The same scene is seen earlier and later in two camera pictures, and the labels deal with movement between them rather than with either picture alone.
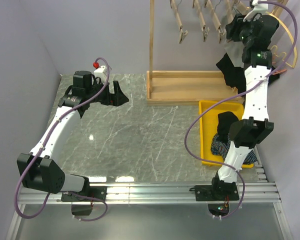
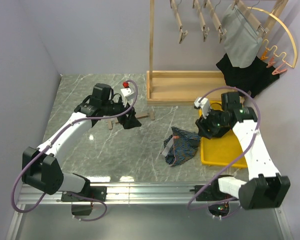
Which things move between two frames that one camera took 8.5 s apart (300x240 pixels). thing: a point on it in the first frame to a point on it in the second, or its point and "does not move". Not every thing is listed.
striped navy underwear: [220, 148] to [180, 146]
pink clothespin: [279, 71] does not move
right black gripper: [232, 27] to [199, 122]
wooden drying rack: [170, 88] does not move
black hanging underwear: [235, 73] does not move
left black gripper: [115, 99] to [129, 122]
